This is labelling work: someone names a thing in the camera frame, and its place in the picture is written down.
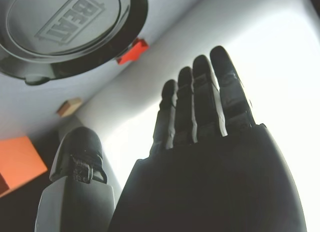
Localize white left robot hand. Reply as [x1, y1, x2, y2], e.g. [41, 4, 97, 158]
[34, 45, 308, 232]

